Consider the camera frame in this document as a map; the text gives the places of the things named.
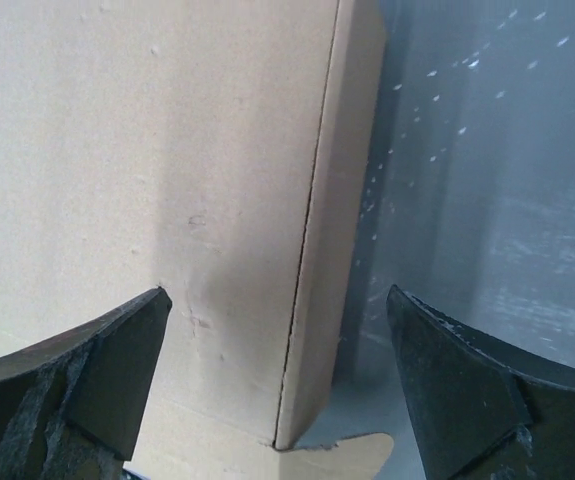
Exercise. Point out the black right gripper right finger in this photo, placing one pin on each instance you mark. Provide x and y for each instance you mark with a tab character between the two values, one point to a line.
480	408

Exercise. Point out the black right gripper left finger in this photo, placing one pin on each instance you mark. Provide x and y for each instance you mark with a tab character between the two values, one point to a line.
71	406

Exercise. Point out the brown cardboard box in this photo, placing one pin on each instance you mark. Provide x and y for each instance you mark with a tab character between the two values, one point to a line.
215	149

